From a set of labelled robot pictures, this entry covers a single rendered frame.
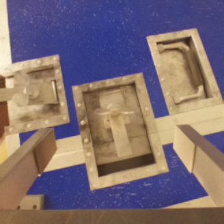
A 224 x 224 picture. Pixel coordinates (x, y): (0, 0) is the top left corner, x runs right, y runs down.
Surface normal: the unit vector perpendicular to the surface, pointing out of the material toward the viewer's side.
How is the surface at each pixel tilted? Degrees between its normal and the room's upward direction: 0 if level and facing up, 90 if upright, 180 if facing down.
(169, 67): 90
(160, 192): 90
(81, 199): 90
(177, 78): 90
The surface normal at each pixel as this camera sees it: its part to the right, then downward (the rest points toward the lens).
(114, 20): 0.02, -0.19
